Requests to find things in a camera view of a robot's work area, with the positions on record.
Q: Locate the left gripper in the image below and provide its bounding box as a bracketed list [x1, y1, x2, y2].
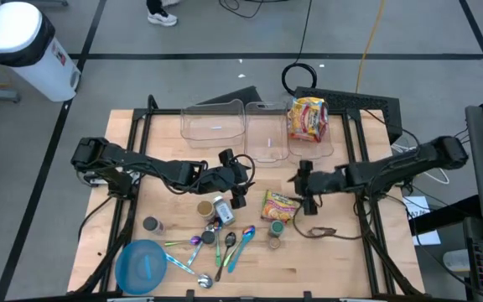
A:
[197, 148, 252, 211]

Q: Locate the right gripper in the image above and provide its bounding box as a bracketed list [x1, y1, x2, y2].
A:
[287, 159, 352, 216]

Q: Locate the white lid spice jar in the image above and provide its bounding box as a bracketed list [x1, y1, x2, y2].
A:
[211, 195, 237, 227]

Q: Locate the lime chili shrimp ramen packet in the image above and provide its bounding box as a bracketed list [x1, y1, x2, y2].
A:
[260, 189, 300, 223]

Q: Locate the brown paper packet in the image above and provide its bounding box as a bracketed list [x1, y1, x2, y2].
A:
[308, 226, 338, 240]

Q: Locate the green lid spice jar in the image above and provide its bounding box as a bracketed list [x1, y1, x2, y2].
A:
[268, 220, 286, 239]

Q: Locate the rainbow metal spoon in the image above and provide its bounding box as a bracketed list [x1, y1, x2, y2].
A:
[223, 225, 257, 268]

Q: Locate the blue-edged yellow ramen packet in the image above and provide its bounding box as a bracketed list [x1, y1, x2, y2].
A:
[288, 107, 309, 142]

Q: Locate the teal plastic spoon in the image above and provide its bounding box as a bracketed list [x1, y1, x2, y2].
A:
[227, 225, 257, 274]

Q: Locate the yellow ramen noodle packet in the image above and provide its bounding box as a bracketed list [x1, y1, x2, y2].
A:
[292, 96, 326, 112]

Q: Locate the narrow clear plastic bin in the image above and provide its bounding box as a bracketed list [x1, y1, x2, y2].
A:
[244, 101, 289, 168]
[286, 96, 335, 164]

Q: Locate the wide clear plastic bin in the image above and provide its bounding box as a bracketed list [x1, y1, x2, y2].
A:
[180, 99, 246, 148]

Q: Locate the dark metal spoon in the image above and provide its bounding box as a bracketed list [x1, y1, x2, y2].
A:
[214, 231, 238, 283]

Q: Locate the black flat panel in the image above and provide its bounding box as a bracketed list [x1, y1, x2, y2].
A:
[195, 86, 263, 107]

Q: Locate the blue plastic bowl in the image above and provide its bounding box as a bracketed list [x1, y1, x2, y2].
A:
[114, 238, 169, 296]

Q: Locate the white paper sheet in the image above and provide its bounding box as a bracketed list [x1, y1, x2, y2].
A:
[400, 195, 442, 247]

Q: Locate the white round object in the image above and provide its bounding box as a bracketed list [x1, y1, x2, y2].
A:
[442, 249, 473, 273]

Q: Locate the person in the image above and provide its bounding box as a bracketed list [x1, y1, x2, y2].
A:
[146, 0, 179, 28]

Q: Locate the white trash can black liner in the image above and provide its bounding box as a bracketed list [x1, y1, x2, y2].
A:
[0, 1, 82, 103]

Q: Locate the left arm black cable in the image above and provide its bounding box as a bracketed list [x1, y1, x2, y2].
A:
[228, 154, 257, 185]

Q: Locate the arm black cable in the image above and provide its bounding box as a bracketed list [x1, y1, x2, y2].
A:
[291, 196, 364, 241]
[228, 154, 257, 185]

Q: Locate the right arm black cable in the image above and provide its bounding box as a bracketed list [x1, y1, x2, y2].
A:
[291, 196, 364, 241]

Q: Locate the purple spoon green handle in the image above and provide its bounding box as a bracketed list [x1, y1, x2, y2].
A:
[164, 235, 203, 247]

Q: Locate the slim spoon blue handle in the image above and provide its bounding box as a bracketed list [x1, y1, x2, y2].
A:
[186, 221, 217, 268]

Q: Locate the silver spoon striped blue handle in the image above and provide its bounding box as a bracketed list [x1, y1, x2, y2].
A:
[164, 253, 214, 289]

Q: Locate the black coiled cable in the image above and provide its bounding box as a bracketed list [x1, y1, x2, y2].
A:
[281, 0, 319, 96]

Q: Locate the yellow cable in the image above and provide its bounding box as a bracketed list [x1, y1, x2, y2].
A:
[354, 0, 388, 94]

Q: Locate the black floor cable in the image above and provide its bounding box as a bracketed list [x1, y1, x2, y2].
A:
[218, 0, 267, 20]

